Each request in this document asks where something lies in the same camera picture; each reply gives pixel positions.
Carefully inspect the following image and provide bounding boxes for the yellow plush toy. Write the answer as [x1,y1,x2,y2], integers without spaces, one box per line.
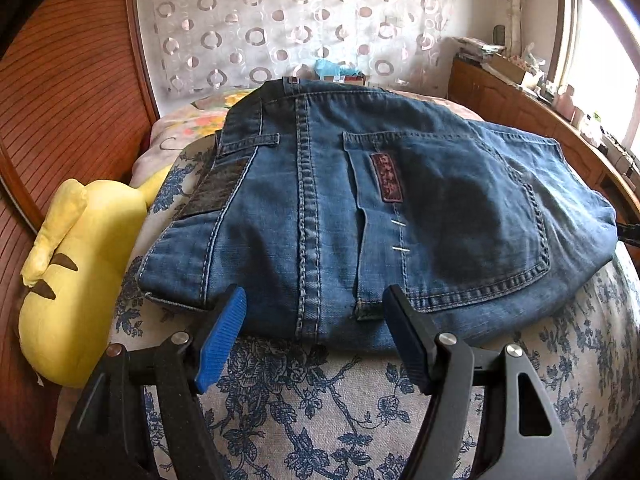
[17,165,173,390]

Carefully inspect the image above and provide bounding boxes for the window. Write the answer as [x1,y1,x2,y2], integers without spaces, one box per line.
[552,0,640,161]

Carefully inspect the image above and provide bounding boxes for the pink yellow floral pillow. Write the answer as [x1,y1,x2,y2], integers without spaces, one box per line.
[131,89,258,186]

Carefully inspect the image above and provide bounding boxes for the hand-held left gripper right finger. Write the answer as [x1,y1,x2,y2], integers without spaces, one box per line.
[382,284,581,480]

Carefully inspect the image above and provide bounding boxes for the pile of papers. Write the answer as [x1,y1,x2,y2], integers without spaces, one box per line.
[454,36,507,64]

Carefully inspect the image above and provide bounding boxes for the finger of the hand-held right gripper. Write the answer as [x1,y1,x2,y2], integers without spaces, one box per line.
[616,220,640,249]

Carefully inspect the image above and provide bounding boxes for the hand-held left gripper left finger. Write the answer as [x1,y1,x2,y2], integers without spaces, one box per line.
[52,284,248,480]

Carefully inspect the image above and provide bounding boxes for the blue floral bed sheet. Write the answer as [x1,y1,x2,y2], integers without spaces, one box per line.
[50,132,640,480]

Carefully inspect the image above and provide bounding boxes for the wooden cabinet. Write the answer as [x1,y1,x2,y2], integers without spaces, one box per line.
[447,55,640,241]

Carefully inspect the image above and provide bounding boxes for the wooden headboard panel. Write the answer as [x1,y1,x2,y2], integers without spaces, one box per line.
[0,0,161,461]

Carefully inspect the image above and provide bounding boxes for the light blue plastic packet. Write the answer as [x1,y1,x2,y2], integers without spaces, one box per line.
[314,58,362,81]

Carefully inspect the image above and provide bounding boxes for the cardboard box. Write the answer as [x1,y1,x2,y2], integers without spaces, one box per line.
[492,52,540,86]

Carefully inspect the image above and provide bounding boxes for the white window curtain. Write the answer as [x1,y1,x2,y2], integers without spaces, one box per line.
[499,0,527,43]

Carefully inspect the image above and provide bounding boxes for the pink bottle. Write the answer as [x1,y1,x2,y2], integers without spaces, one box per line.
[554,86,577,122]

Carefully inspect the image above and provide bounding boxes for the circle patterned sheer cloth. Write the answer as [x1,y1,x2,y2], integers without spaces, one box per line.
[132,0,458,106]

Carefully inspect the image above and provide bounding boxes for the blue denim pants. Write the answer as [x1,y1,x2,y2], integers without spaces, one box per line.
[136,77,617,356]

